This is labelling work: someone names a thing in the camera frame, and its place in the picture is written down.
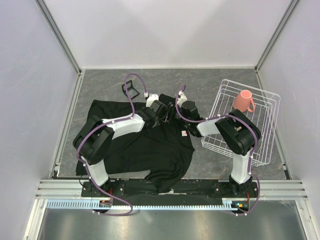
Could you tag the slotted cable duct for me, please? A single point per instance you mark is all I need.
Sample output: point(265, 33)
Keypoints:
point(90, 204)

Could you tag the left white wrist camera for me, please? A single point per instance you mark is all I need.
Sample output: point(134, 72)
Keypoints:
point(150, 98)

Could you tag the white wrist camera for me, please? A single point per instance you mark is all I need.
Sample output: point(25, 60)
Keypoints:
point(150, 98)
point(181, 98)

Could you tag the black polo shirt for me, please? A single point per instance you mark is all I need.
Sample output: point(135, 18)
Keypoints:
point(165, 150)

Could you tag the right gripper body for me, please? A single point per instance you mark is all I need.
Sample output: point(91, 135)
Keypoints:
point(180, 109)

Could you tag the white wire basket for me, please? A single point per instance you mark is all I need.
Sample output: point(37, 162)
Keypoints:
point(264, 117)

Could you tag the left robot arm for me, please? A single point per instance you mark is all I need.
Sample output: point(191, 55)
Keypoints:
point(97, 134)

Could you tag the pink mug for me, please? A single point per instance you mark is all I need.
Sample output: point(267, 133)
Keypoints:
point(244, 102)

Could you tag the black phone stand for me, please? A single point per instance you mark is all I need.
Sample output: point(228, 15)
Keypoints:
point(129, 90)

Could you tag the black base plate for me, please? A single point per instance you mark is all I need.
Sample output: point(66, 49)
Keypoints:
point(194, 191)

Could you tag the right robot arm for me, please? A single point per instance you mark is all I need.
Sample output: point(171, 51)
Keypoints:
point(238, 132)

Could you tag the beige object in basket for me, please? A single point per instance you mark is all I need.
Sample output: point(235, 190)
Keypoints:
point(238, 128)

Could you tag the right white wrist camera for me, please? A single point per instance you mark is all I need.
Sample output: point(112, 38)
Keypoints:
point(181, 98)

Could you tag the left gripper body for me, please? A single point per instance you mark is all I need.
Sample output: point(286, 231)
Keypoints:
point(157, 122)

